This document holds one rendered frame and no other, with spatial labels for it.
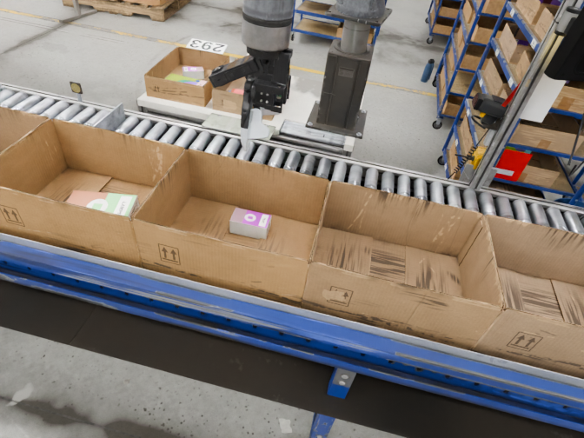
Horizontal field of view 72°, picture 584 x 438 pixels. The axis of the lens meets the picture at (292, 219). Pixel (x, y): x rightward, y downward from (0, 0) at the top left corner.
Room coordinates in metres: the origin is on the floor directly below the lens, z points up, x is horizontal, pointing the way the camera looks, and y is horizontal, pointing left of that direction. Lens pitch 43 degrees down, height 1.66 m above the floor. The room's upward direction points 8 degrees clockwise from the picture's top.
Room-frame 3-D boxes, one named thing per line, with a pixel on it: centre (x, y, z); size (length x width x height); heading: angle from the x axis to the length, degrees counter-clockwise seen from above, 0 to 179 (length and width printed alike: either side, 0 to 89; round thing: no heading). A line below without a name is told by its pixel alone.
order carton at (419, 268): (0.66, -0.26, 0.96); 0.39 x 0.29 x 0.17; 83
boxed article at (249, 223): (0.77, 0.11, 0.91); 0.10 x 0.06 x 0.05; 84
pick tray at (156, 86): (1.85, 0.59, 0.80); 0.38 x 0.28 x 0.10; 175
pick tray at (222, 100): (1.81, 0.27, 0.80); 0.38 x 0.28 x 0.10; 175
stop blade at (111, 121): (1.25, 0.80, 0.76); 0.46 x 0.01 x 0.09; 173
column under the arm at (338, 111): (1.71, -0.14, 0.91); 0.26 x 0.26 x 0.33; 83
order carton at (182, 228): (0.71, 0.13, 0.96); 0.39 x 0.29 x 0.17; 83
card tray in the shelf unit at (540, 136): (1.94, -1.15, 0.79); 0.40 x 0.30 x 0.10; 174
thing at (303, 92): (1.85, 0.24, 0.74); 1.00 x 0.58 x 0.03; 83
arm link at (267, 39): (0.78, 0.10, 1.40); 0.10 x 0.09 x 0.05; 174
